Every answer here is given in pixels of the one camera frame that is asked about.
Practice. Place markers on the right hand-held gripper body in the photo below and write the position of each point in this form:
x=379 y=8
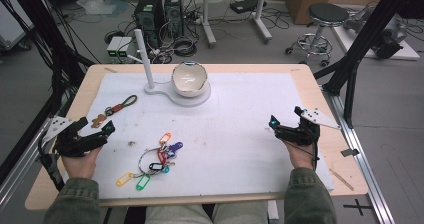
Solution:
x=301 y=134

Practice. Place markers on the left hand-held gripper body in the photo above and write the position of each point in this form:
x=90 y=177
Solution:
x=80 y=145

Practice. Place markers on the bunch of colourful key tags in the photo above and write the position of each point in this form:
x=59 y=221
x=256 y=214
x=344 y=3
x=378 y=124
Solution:
x=160 y=157

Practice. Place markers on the white peg stand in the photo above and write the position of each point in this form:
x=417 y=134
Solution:
x=186 y=101

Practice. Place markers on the person's left hand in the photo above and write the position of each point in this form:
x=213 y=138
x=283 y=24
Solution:
x=80 y=165

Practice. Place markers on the person's right hand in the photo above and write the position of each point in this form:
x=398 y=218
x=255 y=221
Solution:
x=300 y=157

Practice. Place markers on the white table mat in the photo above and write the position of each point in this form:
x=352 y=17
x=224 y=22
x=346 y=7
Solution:
x=233 y=144

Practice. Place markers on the black tape piece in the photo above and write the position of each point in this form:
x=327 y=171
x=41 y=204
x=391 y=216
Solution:
x=350 y=152

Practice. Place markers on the thin wooden stick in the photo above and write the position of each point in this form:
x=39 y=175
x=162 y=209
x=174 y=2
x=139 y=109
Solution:
x=341 y=179

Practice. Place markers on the white power supply box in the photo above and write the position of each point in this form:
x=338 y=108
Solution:
x=113 y=47
x=124 y=47

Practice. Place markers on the black tape cross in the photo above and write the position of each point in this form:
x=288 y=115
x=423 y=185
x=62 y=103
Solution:
x=357 y=207

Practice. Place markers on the white ceramic bowl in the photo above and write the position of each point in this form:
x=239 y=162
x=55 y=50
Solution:
x=189 y=79

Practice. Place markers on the black round stool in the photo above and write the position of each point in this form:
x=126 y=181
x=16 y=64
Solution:
x=326 y=15

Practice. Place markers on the white desk leg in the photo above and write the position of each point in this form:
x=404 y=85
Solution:
x=208 y=20
x=261 y=17

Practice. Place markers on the person's legs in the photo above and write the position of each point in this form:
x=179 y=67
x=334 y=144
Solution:
x=173 y=214

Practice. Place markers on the brown cardboard box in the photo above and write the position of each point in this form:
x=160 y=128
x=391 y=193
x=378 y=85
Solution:
x=308 y=0

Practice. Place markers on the clear plastic sheet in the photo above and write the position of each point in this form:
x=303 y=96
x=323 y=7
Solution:
x=96 y=6

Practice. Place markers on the flat black device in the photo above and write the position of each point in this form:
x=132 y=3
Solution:
x=245 y=5

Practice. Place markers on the black computer tower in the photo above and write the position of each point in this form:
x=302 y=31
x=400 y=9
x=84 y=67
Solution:
x=149 y=14
x=174 y=12

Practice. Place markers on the white floor board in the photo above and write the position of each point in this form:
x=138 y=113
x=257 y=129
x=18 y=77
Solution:
x=406 y=52

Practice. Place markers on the aluminium rail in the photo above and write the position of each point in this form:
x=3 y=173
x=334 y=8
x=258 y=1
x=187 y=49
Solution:
x=20 y=170
x=366 y=170

